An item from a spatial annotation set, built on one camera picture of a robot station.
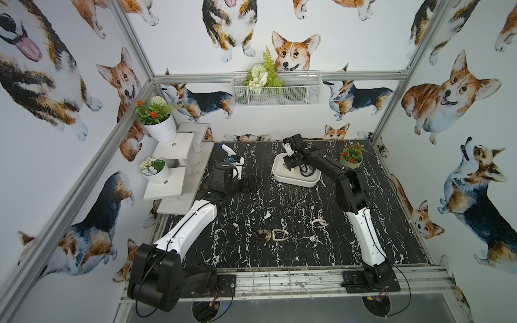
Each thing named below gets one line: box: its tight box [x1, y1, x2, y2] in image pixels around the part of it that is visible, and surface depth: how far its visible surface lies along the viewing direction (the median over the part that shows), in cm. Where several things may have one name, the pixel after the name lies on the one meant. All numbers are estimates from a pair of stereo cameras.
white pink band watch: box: [310, 218, 329, 229], surface depth 91 cm
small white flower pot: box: [140, 156, 170, 185], surface depth 82 cm
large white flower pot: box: [134, 95, 178, 144], surface depth 84 cm
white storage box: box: [271, 152, 322, 188], surface depth 103 cm
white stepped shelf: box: [142, 122, 215, 216], surface depth 91 cm
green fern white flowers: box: [243, 46, 283, 93], surface depth 82 cm
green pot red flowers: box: [339, 141, 365, 170], surface depth 102 cm
